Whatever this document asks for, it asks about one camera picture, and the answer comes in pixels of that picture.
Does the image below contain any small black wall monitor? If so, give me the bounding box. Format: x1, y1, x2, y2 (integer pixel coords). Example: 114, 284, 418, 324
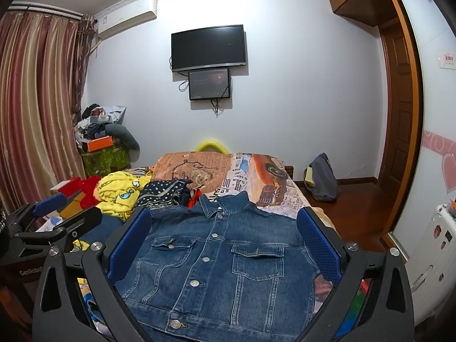
188, 68, 231, 101

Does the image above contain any orange box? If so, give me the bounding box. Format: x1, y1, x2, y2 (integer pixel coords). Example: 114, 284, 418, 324
87, 136, 115, 152

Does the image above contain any green patterned cloth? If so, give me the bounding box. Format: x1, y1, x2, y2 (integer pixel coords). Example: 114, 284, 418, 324
81, 145, 131, 179

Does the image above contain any yellow foam ring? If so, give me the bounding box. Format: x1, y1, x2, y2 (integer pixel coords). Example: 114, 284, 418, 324
197, 140, 231, 155

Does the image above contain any dark red-trimmed garment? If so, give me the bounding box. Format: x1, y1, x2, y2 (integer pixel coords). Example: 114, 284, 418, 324
177, 185, 203, 209

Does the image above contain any yellow cartoon garment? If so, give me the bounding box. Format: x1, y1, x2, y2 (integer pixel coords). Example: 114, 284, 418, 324
73, 171, 152, 253

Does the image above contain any red plush garment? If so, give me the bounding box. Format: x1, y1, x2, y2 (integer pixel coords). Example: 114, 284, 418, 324
69, 176, 105, 210

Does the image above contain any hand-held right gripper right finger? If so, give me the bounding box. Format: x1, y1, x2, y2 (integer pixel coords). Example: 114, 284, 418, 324
296, 207, 416, 342

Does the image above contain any colourful cloth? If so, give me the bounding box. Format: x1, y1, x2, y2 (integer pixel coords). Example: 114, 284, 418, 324
340, 276, 373, 341

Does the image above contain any white appliance with stickers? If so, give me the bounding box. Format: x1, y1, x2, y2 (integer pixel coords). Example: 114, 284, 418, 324
405, 199, 456, 326

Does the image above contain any black wall television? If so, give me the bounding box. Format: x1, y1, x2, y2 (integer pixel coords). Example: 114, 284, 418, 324
171, 25, 247, 73

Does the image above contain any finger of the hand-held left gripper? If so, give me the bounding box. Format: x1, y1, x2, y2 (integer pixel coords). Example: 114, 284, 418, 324
33, 190, 85, 219
14, 206, 104, 247

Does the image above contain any navy polka dot garment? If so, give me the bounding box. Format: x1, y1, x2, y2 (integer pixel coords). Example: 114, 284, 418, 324
135, 179, 191, 209

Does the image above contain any grey paper bag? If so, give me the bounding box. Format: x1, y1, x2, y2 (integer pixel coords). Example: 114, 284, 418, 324
106, 105, 127, 126

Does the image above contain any striped red beige curtain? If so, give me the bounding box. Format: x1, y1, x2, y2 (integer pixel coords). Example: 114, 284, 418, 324
0, 2, 98, 218

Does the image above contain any white sliding wardrobe door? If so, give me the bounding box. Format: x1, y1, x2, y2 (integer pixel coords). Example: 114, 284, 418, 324
386, 0, 456, 260

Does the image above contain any pile of mixed clutter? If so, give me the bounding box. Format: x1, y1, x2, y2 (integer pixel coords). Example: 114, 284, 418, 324
74, 103, 115, 152

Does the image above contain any grey blue backpack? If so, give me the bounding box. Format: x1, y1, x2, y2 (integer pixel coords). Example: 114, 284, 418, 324
303, 153, 340, 203

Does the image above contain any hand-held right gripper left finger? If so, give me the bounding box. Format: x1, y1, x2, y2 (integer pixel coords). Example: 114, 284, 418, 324
32, 207, 154, 342

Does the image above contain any small white wall sign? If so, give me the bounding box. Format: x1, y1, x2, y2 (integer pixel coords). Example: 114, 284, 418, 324
438, 50, 456, 69

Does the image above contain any grey neck pillow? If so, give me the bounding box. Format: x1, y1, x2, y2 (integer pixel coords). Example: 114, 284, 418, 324
105, 123, 141, 150

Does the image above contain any brown wooden door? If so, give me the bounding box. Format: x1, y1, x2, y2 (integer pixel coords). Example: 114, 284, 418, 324
377, 19, 425, 205

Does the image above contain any white air conditioner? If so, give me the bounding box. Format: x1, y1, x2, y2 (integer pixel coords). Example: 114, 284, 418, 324
95, 0, 158, 40

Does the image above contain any blue denim jacket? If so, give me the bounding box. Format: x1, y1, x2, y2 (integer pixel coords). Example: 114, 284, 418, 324
114, 190, 323, 342

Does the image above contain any bed with printed cover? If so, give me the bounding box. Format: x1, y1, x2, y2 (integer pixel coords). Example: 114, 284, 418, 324
126, 151, 344, 316

